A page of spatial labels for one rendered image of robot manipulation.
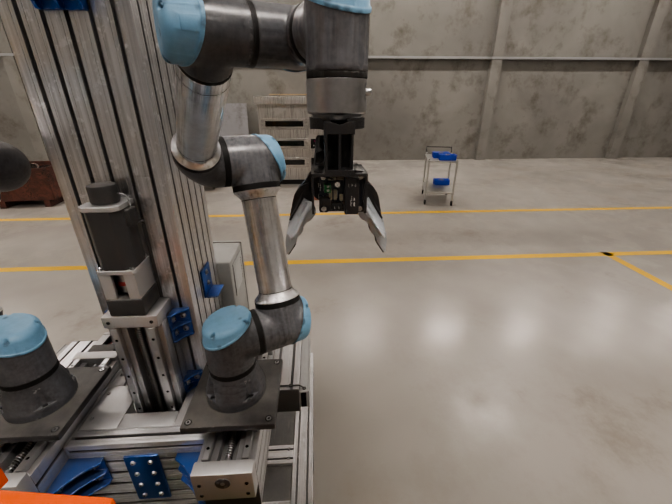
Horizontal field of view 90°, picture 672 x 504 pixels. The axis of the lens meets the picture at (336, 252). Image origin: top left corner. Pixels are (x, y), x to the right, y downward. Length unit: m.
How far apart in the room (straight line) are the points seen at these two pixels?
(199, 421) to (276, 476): 0.92
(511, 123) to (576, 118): 2.05
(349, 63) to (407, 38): 10.69
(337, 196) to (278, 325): 0.48
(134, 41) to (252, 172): 0.33
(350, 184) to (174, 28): 0.26
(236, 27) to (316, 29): 0.10
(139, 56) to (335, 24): 0.54
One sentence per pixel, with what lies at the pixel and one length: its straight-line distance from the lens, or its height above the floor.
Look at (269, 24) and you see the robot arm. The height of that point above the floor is 1.82.
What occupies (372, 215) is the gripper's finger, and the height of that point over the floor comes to 1.59.
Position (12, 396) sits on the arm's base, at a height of 1.11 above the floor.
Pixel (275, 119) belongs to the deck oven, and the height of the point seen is 1.36.
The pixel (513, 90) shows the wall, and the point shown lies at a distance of 12.23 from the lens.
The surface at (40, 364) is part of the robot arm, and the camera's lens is 1.10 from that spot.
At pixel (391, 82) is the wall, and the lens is 10.94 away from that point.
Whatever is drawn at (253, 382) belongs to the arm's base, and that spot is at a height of 1.09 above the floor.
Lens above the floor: 1.74
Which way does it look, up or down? 24 degrees down
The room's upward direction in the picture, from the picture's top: straight up
